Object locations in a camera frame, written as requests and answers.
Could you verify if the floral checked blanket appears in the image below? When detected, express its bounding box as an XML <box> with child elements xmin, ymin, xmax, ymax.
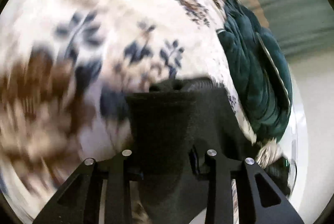
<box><xmin>0</xmin><ymin>0</ymin><xmax>261</xmax><ymax>224</ymax></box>

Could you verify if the grey-green curtain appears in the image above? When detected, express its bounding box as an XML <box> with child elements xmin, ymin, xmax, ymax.
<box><xmin>254</xmin><ymin>0</ymin><xmax>334</xmax><ymax>57</ymax></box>

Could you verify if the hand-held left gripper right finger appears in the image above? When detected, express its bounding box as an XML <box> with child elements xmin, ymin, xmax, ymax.
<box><xmin>189</xmin><ymin>146</ymin><xmax>306</xmax><ymax>224</ymax></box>

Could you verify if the dark striped long-sleeve sweater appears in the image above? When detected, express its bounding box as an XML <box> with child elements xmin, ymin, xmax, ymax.
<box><xmin>125</xmin><ymin>79</ymin><xmax>291</xmax><ymax>224</ymax></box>

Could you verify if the white folded garment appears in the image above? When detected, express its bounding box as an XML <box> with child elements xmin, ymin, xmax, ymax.
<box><xmin>254</xmin><ymin>139</ymin><xmax>285</xmax><ymax>169</ymax></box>

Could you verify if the teal velvet duvet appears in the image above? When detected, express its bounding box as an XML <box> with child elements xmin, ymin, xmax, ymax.
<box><xmin>216</xmin><ymin>0</ymin><xmax>290</xmax><ymax>146</ymax></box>

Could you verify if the white headboard with grey stripes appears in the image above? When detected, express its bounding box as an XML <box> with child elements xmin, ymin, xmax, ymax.
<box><xmin>283</xmin><ymin>56</ymin><xmax>328</xmax><ymax>204</ymax></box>

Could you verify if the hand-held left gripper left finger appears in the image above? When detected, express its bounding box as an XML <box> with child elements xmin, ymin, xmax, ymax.
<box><xmin>33</xmin><ymin>150</ymin><xmax>144</xmax><ymax>224</ymax></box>

